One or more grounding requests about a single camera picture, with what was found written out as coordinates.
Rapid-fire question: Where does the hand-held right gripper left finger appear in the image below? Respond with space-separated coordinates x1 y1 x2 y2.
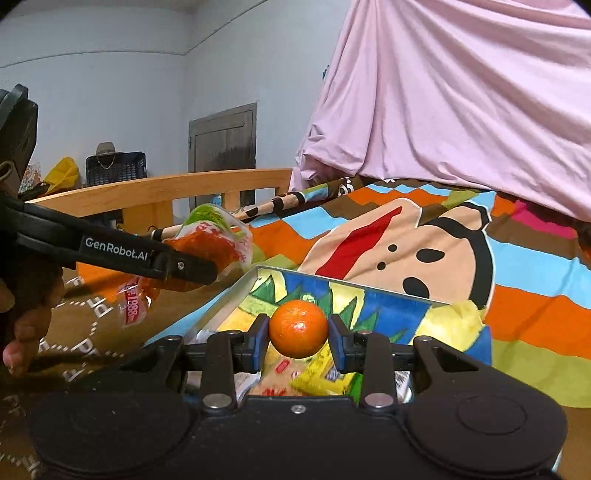
119 315 271 411

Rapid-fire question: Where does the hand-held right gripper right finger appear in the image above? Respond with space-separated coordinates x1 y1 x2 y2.
328 315 478 409

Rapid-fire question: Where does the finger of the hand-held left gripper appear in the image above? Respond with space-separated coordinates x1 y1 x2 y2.
151 249 219 287

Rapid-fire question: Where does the clear orange snack packet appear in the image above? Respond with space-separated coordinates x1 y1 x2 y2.
139 203 254 296

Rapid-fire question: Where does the orange tangerine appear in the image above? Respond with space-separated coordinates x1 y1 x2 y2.
269 299 329 360

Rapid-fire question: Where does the shallow cartoon printed box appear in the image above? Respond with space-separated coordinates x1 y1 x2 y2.
143 264 492 407

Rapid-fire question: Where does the red white snack packet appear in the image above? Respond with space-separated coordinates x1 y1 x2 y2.
116 274 152 328

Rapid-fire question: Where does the person's left hand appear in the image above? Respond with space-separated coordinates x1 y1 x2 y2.
0 277 66 379

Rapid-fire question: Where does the yellow green snack packet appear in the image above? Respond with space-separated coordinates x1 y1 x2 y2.
293 351 365 401

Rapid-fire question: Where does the yellow bag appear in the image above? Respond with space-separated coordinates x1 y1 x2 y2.
42 157 81 195

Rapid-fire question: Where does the black plastic crate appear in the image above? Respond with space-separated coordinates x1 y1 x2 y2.
85 151 147 227

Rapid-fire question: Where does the cartoon printed brown blanket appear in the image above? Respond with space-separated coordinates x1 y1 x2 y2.
0 178 591 480

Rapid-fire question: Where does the pink bed sheet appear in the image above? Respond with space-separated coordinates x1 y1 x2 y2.
291 0 591 222

